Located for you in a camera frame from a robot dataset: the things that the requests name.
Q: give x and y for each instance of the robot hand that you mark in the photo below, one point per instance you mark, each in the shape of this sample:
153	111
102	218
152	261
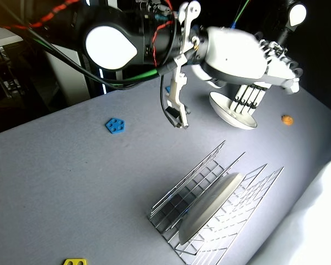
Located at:
248	99
231	55

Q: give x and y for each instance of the white plate with dark rim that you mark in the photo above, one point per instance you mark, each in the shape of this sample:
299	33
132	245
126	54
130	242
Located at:
223	106
209	204

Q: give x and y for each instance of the small orange toy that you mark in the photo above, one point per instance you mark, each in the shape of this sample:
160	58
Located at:
287	120

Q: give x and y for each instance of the small blue block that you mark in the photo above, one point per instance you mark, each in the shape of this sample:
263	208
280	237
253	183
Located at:
167	89

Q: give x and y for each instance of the blue pentagon block with holes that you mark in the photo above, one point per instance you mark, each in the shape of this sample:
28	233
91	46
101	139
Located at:
116	126

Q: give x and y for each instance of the white backdrop sheet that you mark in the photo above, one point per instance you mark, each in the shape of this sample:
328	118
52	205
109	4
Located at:
314	220

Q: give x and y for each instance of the white cabinet panel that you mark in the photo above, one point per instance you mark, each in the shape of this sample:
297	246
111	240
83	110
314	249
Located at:
69	82

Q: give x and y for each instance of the grey tablecloth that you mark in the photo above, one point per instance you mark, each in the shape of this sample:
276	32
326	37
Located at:
71	179

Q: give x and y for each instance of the dark equipment rack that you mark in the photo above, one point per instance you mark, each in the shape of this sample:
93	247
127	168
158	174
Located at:
5	82

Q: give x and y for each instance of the yellow block with holes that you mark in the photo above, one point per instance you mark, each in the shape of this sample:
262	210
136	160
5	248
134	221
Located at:
74	261

